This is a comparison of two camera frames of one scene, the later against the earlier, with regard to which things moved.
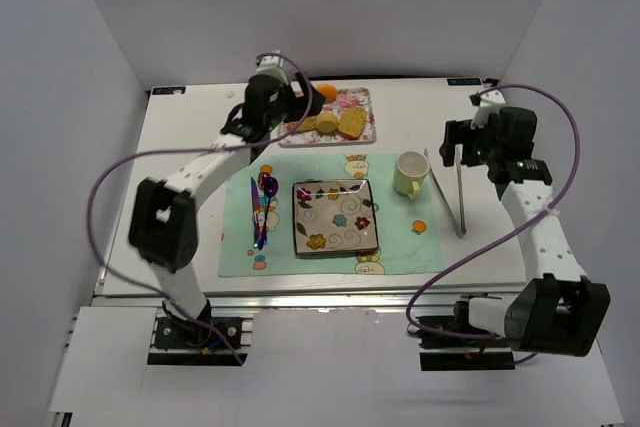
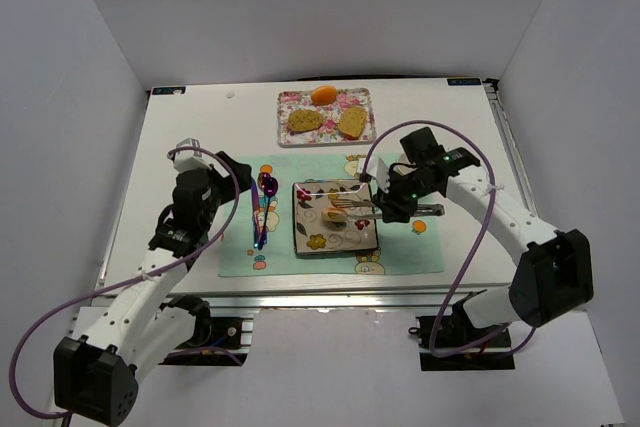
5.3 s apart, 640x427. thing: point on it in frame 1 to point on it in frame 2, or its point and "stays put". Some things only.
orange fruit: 328,90 stays put
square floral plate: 333,217 stays put
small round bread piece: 327,122 to 335,216
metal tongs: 461,233 to 341,210
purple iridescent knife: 255,210 stays put
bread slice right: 351,122 stays put
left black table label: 168,90 stays put
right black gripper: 454,140 to 392,200
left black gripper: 300,98 to 240,175
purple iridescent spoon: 270,187 stays put
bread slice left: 309,123 stays put
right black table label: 464,82 stays put
